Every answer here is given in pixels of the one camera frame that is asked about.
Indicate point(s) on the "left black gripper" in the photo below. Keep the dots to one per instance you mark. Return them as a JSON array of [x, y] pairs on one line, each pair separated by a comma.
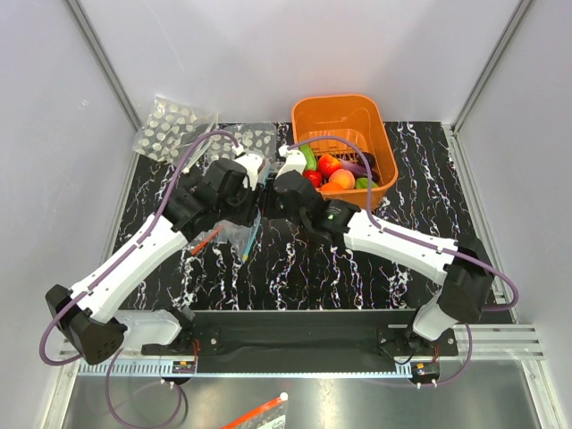
[[251, 210]]

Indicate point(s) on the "blue zipper clear bag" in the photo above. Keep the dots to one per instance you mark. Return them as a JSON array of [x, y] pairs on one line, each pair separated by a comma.
[[240, 231]]

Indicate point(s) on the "peach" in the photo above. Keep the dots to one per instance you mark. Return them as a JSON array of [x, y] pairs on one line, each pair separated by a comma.
[[344, 178]]

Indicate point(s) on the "purple eggplant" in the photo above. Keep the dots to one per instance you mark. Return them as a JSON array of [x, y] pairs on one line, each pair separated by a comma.
[[359, 171]]

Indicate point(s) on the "orange plastic basket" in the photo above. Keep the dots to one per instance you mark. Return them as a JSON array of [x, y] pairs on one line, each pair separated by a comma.
[[350, 122]]

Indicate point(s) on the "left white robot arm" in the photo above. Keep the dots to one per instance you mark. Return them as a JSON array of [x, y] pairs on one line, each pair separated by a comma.
[[86, 314]]

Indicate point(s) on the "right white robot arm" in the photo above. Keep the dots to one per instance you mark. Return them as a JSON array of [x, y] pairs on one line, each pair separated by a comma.
[[462, 270]]

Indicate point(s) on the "red zipper clear bag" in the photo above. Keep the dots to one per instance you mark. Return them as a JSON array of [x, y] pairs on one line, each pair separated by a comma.
[[208, 238]]

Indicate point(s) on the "dotted clear bag middle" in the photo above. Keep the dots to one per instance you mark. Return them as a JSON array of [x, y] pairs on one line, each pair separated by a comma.
[[255, 137]]

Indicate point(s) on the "dotted clear bag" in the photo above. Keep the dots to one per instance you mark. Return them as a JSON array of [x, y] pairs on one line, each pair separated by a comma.
[[255, 137], [170, 128]]

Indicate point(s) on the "dotted clear bag far left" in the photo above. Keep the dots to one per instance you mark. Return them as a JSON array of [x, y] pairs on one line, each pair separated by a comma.
[[170, 128]]

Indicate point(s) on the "red zipper bag foreground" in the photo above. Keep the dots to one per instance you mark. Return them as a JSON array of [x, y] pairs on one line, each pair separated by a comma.
[[271, 415]]

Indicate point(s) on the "orange fruit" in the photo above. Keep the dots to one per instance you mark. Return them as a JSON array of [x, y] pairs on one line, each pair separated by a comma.
[[331, 187]]

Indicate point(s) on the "green star fruit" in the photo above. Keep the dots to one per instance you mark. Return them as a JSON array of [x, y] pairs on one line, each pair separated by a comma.
[[365, 183]]

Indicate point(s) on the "dark purple plum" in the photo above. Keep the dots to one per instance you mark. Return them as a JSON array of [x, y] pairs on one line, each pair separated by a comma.
[[367, 159]]

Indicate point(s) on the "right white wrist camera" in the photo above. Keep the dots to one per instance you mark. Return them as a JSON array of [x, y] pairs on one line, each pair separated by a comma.
[[295, 161]]

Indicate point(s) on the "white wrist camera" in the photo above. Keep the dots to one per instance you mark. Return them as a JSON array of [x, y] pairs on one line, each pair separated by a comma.
[[257, 168], [295, 161]]

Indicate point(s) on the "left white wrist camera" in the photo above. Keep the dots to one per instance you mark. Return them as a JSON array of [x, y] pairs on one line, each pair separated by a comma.
[[257, 168]]

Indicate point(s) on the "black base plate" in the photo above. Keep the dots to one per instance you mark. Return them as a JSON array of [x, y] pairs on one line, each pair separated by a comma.
[[293, 343]]

